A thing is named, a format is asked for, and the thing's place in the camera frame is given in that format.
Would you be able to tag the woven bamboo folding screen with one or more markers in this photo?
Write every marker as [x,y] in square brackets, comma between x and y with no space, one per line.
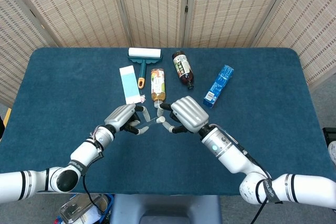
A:
[78,9]

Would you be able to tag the clear glass test tube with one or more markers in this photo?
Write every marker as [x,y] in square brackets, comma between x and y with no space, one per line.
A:
[153,121]

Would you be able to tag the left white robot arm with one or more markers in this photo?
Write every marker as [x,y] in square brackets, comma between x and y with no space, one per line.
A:
[84,153]

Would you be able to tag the white round gauge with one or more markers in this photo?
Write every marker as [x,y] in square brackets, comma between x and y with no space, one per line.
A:
[333,151]

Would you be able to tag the black device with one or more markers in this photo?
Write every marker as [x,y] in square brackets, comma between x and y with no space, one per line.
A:
[329,133]

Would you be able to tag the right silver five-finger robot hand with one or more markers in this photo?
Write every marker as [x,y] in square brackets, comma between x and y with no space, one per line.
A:
[189,113]

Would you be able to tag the blue toothpaste box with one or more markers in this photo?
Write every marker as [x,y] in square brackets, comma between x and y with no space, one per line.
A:
[218,87]

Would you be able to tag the white and blue paper card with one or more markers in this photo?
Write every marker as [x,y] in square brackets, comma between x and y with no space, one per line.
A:
[129,87]

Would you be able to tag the dark brown labelled bottle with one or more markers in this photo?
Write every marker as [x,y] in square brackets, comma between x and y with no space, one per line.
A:
[183,68]

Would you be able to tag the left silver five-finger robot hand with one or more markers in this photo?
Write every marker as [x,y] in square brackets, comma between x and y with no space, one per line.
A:
[120,115]

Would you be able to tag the yellow tea plastic bottle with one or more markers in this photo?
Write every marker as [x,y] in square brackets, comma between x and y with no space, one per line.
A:
[157,85]

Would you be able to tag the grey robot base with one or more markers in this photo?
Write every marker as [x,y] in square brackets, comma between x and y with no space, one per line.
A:
[165,208]

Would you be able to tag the teal lint roller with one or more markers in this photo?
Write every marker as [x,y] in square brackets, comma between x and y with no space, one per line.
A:
[144,53]

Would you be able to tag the yellow wooden board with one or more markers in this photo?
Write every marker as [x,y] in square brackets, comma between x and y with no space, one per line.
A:
[5,119]

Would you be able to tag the clear plastic container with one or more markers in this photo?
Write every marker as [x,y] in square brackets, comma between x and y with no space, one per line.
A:
[110,203]
[76,208]

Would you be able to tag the blue table cloth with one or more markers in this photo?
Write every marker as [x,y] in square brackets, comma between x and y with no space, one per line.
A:
[168,161]

